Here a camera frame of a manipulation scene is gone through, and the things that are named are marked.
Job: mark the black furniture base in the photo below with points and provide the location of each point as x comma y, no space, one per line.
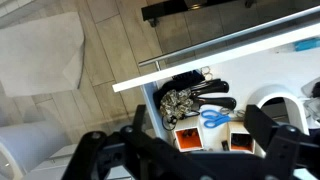
153,12

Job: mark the blue handled scissors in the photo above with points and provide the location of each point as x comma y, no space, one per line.
213,118

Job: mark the metal drawer handle bar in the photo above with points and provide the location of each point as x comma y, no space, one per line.
233,35

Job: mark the black hair brush lower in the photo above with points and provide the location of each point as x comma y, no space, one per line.
225,102

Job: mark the black hair brush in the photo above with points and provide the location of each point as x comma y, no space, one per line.
213,86
225,102

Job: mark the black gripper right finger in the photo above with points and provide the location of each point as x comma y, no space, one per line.
286,147

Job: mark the black hair brush upper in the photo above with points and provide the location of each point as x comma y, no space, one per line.
213,86

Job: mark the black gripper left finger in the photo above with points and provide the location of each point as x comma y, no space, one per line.
130,147

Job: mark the blue package in drawer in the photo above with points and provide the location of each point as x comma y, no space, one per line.
307,44

